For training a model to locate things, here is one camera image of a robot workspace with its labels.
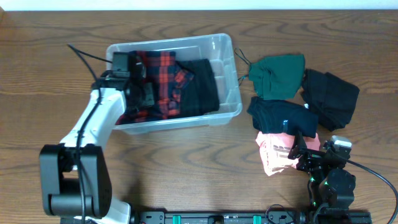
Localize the red plaid flannel shirt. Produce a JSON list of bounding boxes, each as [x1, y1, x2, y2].
[[116, 50, 195, 125]]

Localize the clear plastic storage bin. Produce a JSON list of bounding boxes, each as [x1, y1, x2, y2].
[[106, 33, 243, 135]]

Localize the black garment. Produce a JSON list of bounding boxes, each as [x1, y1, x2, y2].
[[301, 68, 359, 131]]

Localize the black pants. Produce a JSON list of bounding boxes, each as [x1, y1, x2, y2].
[[175, 59, 220, 118]]

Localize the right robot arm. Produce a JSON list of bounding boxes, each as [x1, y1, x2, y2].
[[288, 132, 356, 223]]

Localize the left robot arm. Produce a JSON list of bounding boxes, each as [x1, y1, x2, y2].
[[39, 56, 153, 223]]

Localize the pink printed t-shirt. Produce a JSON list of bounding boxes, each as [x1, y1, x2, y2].
[[255, 131, 321, 177]]

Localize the dark navy folded garment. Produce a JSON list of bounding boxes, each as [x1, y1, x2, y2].
[[247, 96, 318, 138]]

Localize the dark green folded garment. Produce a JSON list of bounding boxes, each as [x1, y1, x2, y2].
[[234, 48, 305, 100]]

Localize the black mounting rail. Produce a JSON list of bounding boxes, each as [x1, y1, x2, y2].
[[130, 209, 373, 224]]

